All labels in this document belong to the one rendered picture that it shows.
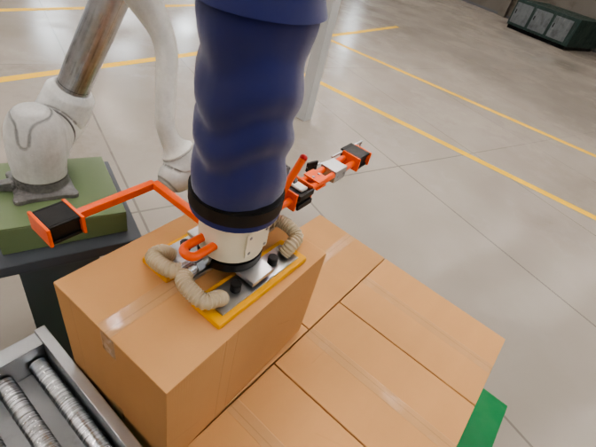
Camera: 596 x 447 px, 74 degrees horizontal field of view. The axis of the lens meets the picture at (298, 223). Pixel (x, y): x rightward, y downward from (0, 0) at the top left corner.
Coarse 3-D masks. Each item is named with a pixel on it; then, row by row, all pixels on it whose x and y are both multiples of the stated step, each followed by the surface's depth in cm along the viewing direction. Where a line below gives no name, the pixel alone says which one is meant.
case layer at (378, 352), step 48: (336, 240) 191; (336, 288) 167; (384, 288) 173; (336, 336) 148; (384, 336) 154; (432, 336) 158; (480, 336) 164; (288, 384) 130; (336, 384) 134; (384, 384) 137; (432, 384) 142; (480, 384) 146; (240, 432) 115; (288, 432) 118; (336, 432) 121; (384, 432) 125; (432, 432) 128
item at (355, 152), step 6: (348, 150) 140; (354, 150) 141; (360, 150) 142; (366, 150) 142; (348, 156) 139; (354, 156) 137; (360, 156) 138; (366, 156) 143; (342, 162) 141; (360, 162) 141; (366, 162) 144; (354, 168) 139
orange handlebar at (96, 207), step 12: (324, 168) 131; (348, 168) 135; (156, 180) 108; (312, 180) 127; (324, 180) 124; (120, 192) 102; (132, 192) 103; (144, 192) 106; (168, 192) 105; (96, 204) 97; (108, 204) 99; (180, 204) 103; (288, 204) 113; (84, 216) 95; (192, 216) 101; (192, 240) 94; (204, 240) 97; (180, 252) 91; (192, 252) 91; (204, 252) 92
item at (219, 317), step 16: (272, 256) 108; (304, 256) 115; (272, 272) 107; (288, 272) 109; (224, 288) 100; (240, 288) 99; (256, 288) 102; (240, 304) 98; (208, 320) 94; (224, 320) 93
